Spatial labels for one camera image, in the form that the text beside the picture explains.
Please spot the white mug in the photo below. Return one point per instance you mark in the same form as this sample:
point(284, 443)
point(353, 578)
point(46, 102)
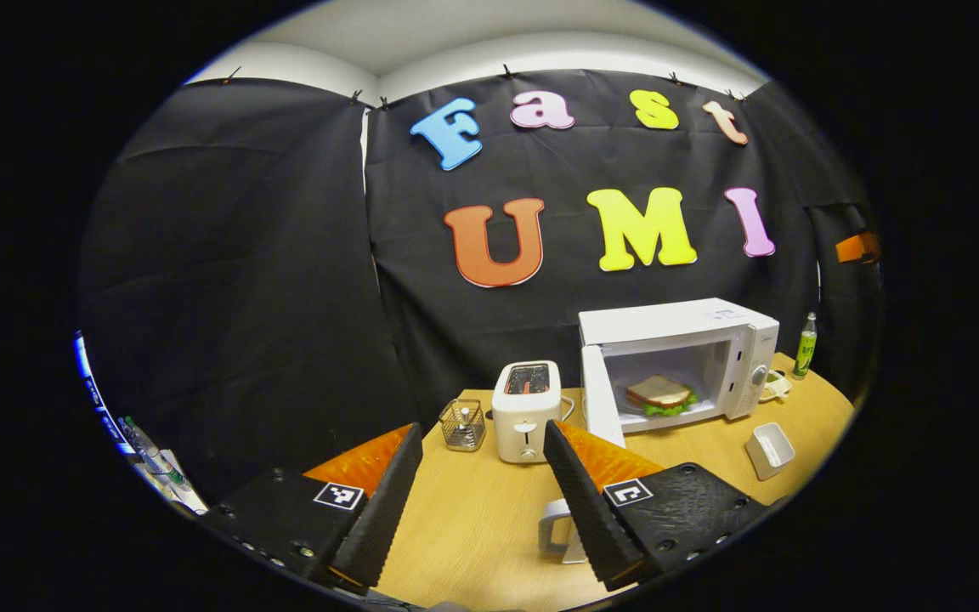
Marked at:
point(553, 531)

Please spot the white toaster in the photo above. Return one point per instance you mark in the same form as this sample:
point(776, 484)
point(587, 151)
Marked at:
point(523, 425)

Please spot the white rectangular container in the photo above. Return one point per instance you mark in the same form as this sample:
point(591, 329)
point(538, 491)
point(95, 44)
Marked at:
point(768, 450)

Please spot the clear plastic bottle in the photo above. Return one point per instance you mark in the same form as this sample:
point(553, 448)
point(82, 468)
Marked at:
point(154, 455)

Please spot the white divided dish with grains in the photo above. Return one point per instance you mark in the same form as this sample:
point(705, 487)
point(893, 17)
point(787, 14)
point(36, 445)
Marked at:
point(777, 387)

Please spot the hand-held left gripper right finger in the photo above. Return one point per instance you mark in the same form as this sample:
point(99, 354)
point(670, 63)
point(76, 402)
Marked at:
point(591, 514)

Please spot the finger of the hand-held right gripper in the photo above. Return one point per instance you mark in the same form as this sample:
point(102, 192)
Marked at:
point(857, 247)

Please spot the green drink bottle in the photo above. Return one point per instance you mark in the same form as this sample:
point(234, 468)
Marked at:
point(805, 348)

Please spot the white microwave oven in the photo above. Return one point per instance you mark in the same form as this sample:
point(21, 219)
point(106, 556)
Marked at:
point(668, 321)

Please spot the sandwich with lettuce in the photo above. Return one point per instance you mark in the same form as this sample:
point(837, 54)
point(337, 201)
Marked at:
point(658, 391)

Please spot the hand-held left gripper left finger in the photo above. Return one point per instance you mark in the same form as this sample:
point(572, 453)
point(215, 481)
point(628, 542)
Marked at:
point(383, 514)

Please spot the black backdrop cloth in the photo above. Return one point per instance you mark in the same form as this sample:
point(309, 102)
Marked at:
point(243, 272)

